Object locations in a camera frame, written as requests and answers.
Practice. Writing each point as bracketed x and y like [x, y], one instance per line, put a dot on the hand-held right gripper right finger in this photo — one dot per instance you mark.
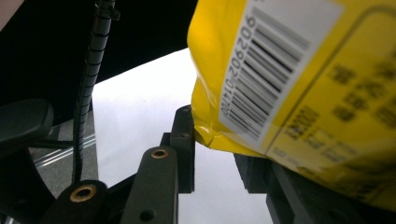
[280, 199]

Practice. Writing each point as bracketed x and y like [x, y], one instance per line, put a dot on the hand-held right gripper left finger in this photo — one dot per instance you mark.
[184, 155]

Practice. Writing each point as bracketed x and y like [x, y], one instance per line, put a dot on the yellow green refill pouch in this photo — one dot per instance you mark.
[218, 62]

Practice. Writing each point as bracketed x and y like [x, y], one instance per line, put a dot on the white table mat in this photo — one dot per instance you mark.
[140, 109]

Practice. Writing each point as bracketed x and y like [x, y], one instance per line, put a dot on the dark rounded object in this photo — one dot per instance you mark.
[21, 124]

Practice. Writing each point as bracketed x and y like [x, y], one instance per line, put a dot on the black curtain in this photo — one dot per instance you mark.
[46, 46]

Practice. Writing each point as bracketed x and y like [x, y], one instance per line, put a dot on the metal floor rail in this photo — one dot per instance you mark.
[62, 154]

